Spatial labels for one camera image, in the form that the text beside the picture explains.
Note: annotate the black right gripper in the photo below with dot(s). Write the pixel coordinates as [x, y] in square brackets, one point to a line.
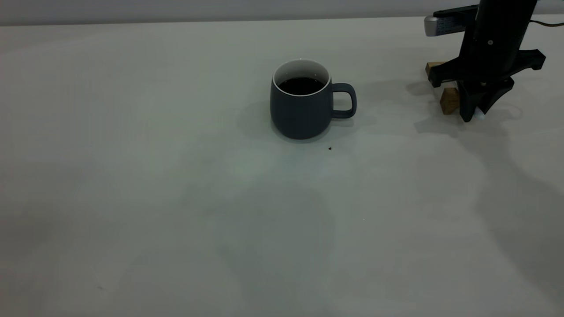
[489, 57]

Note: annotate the dark grey ceramic mug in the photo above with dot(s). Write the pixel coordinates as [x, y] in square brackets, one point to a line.
[299, 114]

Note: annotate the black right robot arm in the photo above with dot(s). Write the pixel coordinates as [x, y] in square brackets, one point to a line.
[506, 9]

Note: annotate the dark coffee liquid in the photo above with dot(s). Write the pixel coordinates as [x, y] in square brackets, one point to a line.
[302, 86]

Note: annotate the arched wooden block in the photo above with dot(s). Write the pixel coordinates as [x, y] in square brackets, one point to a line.
[449, 101]

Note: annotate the flat rectangular wooden block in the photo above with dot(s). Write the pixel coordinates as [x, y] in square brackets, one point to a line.
[432, 66]

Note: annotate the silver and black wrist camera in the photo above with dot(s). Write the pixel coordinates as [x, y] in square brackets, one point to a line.
[449, 22]

